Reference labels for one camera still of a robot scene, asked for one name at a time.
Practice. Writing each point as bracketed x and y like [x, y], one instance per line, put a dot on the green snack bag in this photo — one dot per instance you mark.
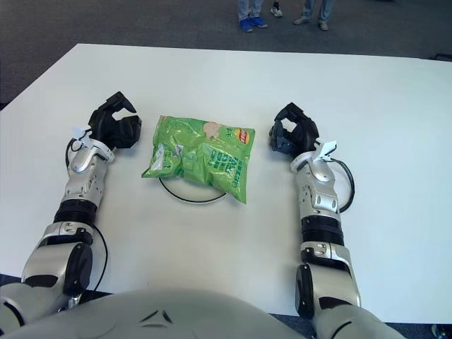
[197, 155]

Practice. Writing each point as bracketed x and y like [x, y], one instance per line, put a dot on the person with white sneakers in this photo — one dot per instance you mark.
[277, 11]

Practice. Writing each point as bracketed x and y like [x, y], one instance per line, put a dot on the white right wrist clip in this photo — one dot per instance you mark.
[328, 147]

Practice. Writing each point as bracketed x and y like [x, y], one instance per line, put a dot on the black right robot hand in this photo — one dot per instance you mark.
[302, 136]

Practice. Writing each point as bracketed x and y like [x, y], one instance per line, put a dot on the shiny metal table bracket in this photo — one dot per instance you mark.
[76, 300]

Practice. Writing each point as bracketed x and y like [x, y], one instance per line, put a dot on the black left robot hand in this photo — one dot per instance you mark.
[102, 127]

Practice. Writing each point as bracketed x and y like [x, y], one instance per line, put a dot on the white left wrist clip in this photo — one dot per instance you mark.
[83, 139]

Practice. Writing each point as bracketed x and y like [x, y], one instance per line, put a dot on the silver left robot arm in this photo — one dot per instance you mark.
[81, 176]

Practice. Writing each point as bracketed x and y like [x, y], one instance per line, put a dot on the person with blue shoes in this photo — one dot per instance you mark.
[247, 10]

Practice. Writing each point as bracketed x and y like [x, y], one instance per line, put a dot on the black caster wheel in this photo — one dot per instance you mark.
[439, 331]

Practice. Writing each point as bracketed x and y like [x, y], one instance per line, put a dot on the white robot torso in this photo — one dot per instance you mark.
[159, 318]

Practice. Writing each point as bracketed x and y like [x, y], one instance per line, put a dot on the person with tan shoes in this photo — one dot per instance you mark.
[325, 8]

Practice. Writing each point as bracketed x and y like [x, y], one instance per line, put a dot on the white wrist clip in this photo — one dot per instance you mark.
[328, 147]
[83, 139]

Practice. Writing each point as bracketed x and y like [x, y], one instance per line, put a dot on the white plate black rim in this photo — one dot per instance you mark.
[187, 193]

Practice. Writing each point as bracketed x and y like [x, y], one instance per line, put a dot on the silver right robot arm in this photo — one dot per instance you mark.
[318, 197]

